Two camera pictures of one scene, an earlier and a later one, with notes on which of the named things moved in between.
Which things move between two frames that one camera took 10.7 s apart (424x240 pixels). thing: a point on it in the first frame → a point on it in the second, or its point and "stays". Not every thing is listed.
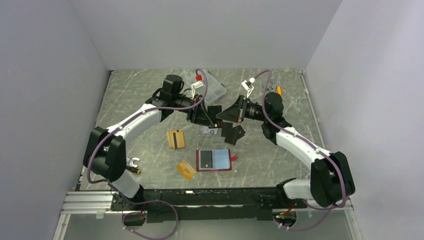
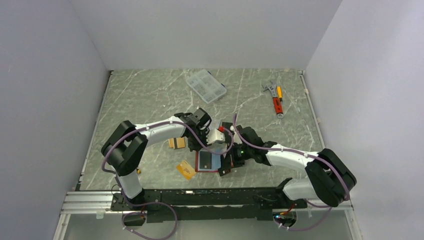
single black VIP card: (206, 159) stays
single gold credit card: (186, 169) stays
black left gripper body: (193, 113) → (193, 143)
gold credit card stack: (176, 139) stays
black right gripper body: (252, 111) → (239, 154)
